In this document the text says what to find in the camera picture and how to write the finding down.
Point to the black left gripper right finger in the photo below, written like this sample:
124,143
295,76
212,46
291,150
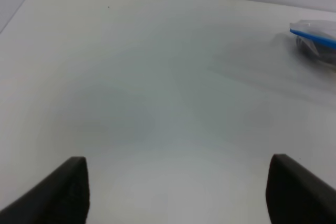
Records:
296,195

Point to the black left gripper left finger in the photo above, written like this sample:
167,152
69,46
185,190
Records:
62,197

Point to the clear zip bag blue strip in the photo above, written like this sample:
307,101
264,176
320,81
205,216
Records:
317,39

